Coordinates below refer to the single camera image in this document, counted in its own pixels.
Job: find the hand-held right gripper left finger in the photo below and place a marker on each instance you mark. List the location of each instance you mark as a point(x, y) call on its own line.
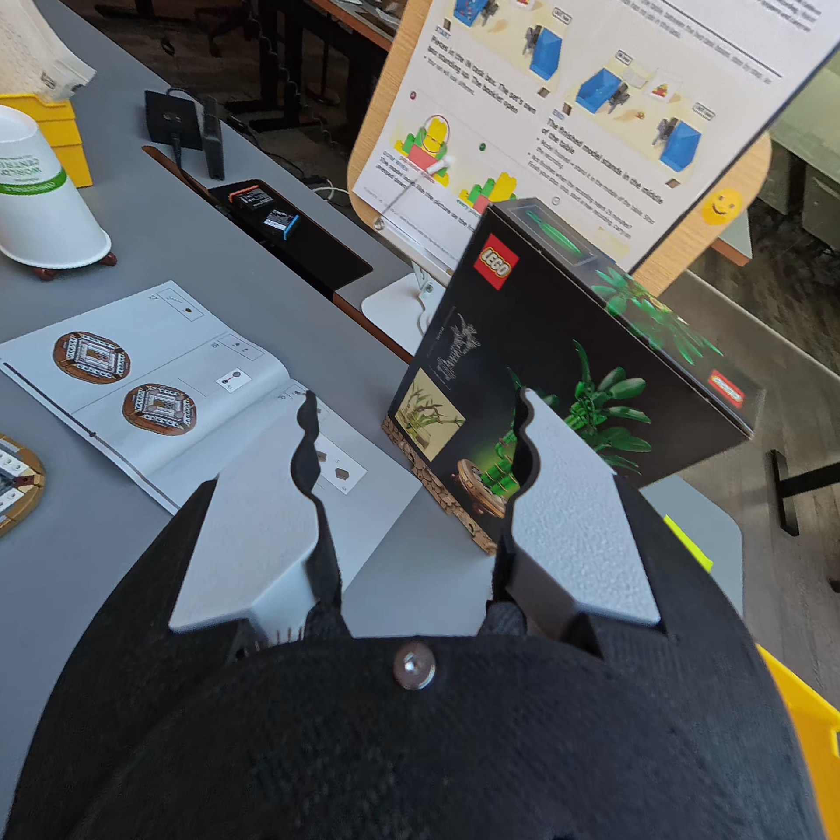
point(249, 544)

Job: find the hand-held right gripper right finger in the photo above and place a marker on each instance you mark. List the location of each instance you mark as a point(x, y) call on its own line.
point(577, 538)

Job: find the black lego set box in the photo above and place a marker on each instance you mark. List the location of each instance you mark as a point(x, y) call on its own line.
point(538, 315)

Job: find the open lego instruction booklet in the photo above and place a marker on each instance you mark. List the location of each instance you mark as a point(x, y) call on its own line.
point(216, 394)

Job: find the round brown lego base model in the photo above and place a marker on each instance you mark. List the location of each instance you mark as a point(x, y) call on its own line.
point(16, 485)

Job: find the yellow-green sticky note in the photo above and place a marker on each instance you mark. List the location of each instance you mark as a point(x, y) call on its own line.
point(689, 544)

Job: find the wooden document stand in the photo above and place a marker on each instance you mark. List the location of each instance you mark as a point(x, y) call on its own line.
point(689, 262)

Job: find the yellow plastic bin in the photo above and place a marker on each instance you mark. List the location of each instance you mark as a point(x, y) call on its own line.
point(810, 728)
point(59, 131)

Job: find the black box with blue label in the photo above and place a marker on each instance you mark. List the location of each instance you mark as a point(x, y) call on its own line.
point(281, 221)

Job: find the black box with orange label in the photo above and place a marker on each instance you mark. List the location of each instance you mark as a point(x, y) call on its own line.
point(249, 197)

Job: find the yellow smiley sticker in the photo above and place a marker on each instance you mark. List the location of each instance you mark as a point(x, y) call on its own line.
point(720, 207)

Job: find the white paper cup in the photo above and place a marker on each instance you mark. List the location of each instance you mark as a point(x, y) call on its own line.
point(46, 203)

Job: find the black rectangular box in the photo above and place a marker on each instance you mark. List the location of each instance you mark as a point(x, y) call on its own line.
point(212, 138)

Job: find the black power adapter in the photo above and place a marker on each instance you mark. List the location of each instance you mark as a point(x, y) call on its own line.
point(167, 118)

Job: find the printed task instruction sheet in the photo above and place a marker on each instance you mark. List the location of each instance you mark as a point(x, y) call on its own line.
point(590, 85)

